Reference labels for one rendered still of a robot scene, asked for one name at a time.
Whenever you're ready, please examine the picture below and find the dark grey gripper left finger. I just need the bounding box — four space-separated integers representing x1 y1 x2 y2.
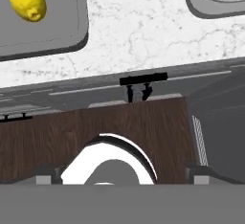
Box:
0 163 63 186

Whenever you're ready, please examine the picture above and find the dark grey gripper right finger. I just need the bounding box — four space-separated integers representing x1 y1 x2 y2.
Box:
185 164 245 186

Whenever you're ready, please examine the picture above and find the yellow lemon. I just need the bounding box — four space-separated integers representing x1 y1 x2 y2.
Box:
9 0 48 23

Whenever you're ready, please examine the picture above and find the white and black round object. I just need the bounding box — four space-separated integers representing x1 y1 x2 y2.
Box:
59 132 159 186

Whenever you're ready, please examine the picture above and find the grey drawer front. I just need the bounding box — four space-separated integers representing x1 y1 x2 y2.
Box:
0 102 63 121
0 64 245 110

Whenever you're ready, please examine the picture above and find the black drawer handle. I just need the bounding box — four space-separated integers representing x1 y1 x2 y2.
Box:
119 72 169 103
0 112 33 123

